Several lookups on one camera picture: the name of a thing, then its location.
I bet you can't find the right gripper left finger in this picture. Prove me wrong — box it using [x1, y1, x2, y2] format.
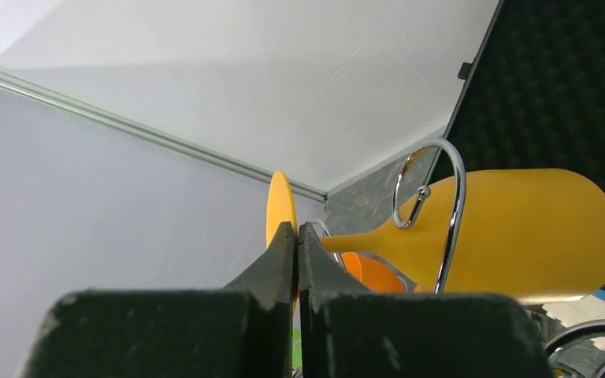
[20, 222, 296, 377]

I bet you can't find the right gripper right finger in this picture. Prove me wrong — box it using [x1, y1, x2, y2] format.
[297, 224, 552, 377]

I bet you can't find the yellow wine glass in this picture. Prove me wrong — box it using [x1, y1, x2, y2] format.
[265, 168, 605, 314]

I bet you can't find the green wine glass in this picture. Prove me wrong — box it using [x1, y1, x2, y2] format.
[291, 328, 303, 370]

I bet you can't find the orange wine glass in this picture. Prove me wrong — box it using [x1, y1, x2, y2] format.
[341, 252, 431, 293]

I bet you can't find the white blue block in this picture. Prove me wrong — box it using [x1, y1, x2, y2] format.
[543, 290, 605, 328]

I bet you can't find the black open case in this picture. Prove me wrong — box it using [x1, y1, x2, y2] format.
[444, 1, 605, 290]

